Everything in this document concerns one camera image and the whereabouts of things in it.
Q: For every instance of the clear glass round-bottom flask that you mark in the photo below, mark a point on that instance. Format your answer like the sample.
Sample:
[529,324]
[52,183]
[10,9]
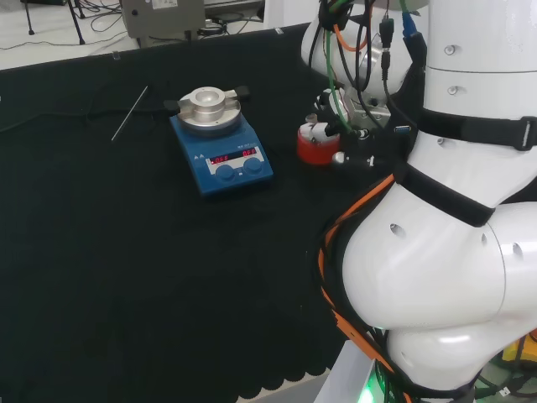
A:
[311,118]

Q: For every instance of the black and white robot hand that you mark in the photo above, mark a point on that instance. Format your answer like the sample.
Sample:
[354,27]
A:
[356,144]

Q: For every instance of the black tripod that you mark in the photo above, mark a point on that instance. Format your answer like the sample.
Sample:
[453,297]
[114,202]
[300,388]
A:
[28,17]
[77,21]

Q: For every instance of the black cloth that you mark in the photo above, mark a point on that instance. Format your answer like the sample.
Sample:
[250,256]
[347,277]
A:
[126,252]

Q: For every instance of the heater with blue base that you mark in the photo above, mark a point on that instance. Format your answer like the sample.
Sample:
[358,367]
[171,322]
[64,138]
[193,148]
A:
[235,180]

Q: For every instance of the thin steel probe rod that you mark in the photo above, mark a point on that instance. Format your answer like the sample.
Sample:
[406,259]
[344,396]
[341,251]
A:
[130,113]

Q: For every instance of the grey metal box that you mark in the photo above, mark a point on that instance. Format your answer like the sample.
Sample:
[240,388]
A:
[163,19]

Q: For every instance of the pale board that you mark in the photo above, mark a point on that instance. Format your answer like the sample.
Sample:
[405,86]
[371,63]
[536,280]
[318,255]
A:
[344,378]

